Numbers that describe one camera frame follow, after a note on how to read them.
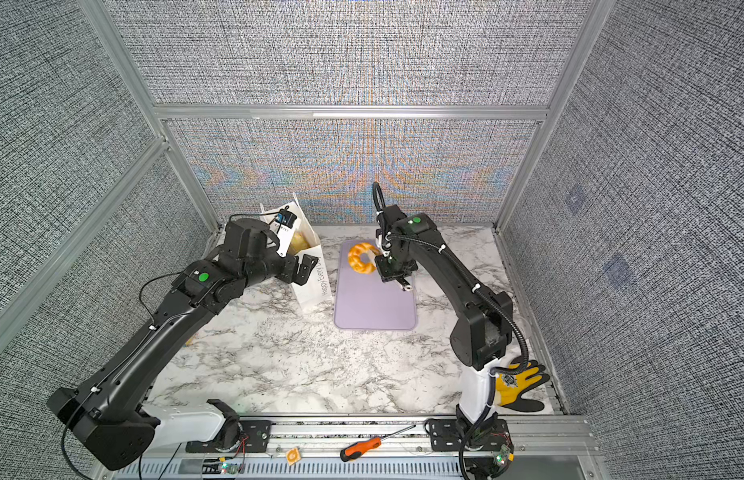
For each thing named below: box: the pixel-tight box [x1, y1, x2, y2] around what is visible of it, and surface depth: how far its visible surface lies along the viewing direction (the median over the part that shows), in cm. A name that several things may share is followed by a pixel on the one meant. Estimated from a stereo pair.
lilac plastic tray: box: [334, 239, 417, 330], surface depth 99 cm
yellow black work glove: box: [495, 359, 550, 412], surface depth 81 cm
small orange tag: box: [286, 448, 302, 465], surface depth 72 cm
